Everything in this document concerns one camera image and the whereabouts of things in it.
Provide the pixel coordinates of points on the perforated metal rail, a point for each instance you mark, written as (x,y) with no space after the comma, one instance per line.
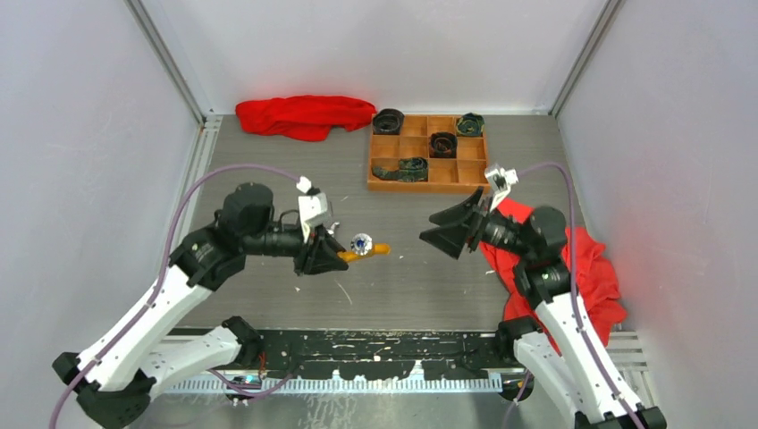
(208,384)

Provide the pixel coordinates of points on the red cloth at right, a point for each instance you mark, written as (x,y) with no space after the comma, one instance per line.
(597,283)

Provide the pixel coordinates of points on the rolled dark belt top-left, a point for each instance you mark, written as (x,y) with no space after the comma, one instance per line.
(388,121)

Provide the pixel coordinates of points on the orange plastic faucet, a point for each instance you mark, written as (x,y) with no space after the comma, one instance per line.
(363,246)

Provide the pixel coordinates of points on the rolled dark belt centre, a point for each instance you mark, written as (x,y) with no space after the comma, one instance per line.
(443,145)

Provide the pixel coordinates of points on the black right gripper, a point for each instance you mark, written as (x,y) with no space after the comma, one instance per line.
(450,239)

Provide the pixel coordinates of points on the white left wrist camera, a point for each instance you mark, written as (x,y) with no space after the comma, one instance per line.
(314,208)

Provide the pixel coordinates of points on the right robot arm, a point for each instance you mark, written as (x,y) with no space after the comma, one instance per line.
(557,344)

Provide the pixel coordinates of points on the dark belt lying flat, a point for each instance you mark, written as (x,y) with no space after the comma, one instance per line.
(413,169)

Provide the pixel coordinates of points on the wooden compartment tray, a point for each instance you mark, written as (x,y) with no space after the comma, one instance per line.
(422,153)

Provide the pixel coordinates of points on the red cloth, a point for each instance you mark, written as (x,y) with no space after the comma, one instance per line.
(307,118)
(597,283)

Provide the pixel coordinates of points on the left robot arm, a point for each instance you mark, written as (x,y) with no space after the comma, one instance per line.
(117,378)

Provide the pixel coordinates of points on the rolled dark belt top-right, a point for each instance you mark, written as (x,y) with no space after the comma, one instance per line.
(470,125)

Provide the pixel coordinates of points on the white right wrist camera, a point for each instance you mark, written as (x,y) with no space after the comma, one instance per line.
(501,181)

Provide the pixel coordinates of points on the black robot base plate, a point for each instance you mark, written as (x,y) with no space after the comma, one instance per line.
(380,355)

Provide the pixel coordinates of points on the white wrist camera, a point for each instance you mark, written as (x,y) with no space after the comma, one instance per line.
(501,181)
(314,208)

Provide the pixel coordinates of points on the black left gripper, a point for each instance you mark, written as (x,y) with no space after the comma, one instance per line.
(319,254)

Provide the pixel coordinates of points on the red cloth at back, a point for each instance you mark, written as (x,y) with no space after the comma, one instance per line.
(307,118)

